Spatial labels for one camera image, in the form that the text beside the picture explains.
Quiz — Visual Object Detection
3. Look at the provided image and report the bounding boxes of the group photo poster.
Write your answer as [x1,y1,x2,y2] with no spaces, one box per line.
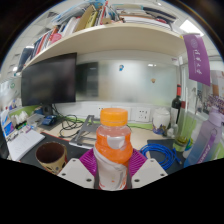
[199,69,224,114]

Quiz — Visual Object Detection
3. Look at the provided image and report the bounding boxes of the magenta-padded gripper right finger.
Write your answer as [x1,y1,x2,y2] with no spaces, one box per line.
[127,148,169,190]

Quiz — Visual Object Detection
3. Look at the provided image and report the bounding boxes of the green transparent cup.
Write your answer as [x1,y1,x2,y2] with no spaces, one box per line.
[172,99,198,153]

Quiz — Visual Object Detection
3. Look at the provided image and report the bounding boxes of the dark wine bottle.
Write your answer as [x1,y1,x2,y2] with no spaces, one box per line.
[169,83,183,129]

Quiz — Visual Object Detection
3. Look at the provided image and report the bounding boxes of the shelf with books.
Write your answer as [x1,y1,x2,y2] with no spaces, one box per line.
[16,0,191,68]

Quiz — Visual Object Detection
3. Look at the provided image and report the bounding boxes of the purple water bottle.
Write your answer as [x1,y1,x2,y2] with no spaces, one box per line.
[183,106,224,169]

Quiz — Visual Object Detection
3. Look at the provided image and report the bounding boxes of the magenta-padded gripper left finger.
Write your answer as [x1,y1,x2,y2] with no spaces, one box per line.
[56,148,100,190]

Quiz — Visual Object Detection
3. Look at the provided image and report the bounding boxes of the black cables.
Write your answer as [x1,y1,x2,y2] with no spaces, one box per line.
[58,114,86,139]

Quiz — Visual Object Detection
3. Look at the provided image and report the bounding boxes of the blue white tissue box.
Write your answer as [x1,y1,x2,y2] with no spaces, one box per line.
[0,109,16,138]

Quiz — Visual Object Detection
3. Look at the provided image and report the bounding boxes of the small blue box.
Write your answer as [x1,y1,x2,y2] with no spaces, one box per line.
[41,114,58,127]

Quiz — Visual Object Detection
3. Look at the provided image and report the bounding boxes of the ceiling lights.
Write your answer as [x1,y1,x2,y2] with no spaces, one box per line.
[11,19,205,73]

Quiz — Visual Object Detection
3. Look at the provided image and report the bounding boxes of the white wall socket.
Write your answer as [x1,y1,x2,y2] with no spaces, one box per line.
[134,106,152,123]

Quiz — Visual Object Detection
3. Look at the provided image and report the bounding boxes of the grey metal laptop stand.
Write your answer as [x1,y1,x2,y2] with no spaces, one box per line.
[68,114,101,150]

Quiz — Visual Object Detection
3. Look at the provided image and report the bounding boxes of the dark blue mouse pad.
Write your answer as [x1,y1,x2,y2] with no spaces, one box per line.
[146,138,194,176]

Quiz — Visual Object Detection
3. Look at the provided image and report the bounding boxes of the white ceramic jar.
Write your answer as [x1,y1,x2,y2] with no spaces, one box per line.
[152,107,171,135]

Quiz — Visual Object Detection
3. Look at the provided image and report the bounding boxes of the orange drink bottle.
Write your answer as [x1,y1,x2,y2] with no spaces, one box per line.
[93,107,134,191]

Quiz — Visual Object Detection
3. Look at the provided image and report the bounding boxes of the purple hanging banner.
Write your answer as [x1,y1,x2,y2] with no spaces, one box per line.
[182,33,212,87]

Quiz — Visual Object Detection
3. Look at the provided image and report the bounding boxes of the black computer monitor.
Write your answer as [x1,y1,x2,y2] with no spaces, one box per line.
[20,52,78,108]

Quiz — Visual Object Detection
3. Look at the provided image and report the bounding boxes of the floral paper cup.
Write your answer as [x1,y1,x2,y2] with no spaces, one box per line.
[34,141,69,175]

